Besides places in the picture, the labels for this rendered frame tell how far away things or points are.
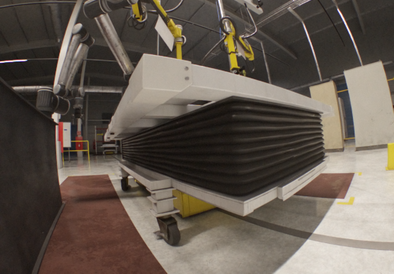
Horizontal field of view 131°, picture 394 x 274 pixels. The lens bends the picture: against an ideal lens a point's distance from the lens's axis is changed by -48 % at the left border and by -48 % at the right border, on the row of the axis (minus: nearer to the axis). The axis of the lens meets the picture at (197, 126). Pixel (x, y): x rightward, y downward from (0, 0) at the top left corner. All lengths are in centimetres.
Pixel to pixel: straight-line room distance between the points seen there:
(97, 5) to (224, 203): 130
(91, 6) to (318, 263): 191
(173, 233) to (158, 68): 89
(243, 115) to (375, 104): 463
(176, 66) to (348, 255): 109
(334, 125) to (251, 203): 473
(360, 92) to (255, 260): 467
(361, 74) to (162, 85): 502
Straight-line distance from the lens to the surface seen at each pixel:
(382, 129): 503
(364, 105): 504
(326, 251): 105
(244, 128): 59
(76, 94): 197
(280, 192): 73
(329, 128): 525
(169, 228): 106
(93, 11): 129
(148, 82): 40
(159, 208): 104
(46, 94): 199
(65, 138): 933
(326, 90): 534
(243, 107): 62
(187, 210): 142
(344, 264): 98
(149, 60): 42
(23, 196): 113
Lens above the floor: 62
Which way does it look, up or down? 6 degrees up
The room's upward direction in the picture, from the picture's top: 4 degrees counter-clockwise
